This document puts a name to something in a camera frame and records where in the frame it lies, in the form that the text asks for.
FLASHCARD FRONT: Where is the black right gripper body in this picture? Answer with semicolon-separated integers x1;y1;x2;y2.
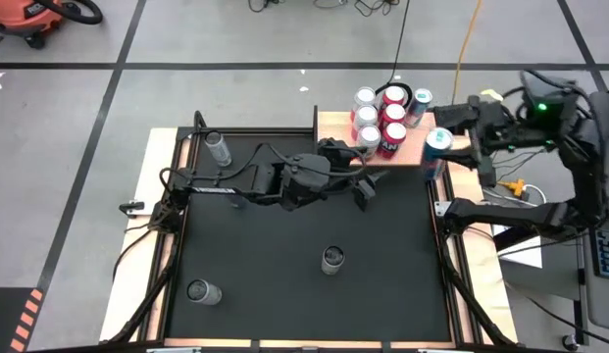
467;94;525;188

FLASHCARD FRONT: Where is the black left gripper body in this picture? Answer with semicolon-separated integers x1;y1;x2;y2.
281;138;379;213

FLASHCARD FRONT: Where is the blue silver Red Bull can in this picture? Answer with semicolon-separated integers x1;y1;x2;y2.
404;87;434;129

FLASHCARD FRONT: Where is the red Fanta can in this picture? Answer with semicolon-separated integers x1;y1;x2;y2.
380;102;407;126
376;122;409;160
381;84;407;107

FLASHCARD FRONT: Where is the silver white Celsius can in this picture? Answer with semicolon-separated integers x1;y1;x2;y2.
321;244;346;277

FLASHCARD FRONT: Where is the silver slim can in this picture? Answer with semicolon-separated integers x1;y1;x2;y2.
204;129;233;168
185;277;224;306

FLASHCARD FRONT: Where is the wooden shelf with black legs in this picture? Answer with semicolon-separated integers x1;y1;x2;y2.
312;104;450;185

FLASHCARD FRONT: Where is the yellow power plug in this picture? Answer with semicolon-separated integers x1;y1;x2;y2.
499;179;527;196

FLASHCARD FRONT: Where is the black desk beam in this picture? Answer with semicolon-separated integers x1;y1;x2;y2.
493;215;594;252

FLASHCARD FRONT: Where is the grey laptop with keyboard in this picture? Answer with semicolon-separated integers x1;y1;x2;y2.
578;225;609;332

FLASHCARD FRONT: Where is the orange shop vacuum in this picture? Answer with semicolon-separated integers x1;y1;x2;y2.
0;0;65;50

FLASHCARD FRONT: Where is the black orange hazard mat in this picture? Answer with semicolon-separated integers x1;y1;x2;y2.
0;286;46;353

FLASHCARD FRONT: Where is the yellow cable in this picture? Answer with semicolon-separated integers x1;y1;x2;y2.
450;0;483;107

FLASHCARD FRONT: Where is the white cable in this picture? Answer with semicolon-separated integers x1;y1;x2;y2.
523;183;549;206

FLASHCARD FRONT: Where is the black coiled cable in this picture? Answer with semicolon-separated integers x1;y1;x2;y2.
370;0;414;113

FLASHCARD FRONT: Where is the black floor cable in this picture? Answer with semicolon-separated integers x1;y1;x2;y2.
111;227;154;281
247;0;280;14
352;0;401;19

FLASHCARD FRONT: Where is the black vacuum hose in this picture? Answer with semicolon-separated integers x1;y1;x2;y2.
36;0;105;26

